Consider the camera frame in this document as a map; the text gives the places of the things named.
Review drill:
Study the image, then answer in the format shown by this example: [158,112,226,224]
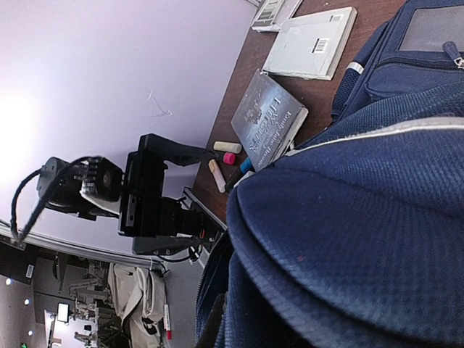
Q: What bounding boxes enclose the navy blue student backpack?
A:
[196,1,463,347]

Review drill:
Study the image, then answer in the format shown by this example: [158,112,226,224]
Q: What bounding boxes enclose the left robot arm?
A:
[37,133,220,256]

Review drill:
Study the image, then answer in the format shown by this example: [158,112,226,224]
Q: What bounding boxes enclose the pale green paperback book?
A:
[262,7,357,80]

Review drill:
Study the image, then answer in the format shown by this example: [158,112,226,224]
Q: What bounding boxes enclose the beige highlighter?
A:
[208,159,225,194]

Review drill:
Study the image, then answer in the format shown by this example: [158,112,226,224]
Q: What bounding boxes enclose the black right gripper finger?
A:
[197,294,226,348]

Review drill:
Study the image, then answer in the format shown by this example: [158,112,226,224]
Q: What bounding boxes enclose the dark Wuthering Heights book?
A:
[231,69,309,171]

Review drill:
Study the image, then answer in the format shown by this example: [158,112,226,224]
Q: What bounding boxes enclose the grey Ianra magazine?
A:
[251,0,302,33]

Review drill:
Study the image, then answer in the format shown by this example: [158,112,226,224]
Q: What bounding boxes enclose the aluminium front rail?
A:
[183,186,228,231]

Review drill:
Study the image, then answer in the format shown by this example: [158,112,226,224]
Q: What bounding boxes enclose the pink highlighter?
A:
[222,152,236,165]

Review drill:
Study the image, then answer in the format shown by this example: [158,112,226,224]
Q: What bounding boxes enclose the yellow highlighter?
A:
[213,141,242,154]

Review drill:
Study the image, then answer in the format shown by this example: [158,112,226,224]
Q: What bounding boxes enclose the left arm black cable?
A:
[9,154,106,242]

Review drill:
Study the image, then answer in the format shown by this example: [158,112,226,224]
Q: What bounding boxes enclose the blue cap marker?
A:
[239,157,254,174]

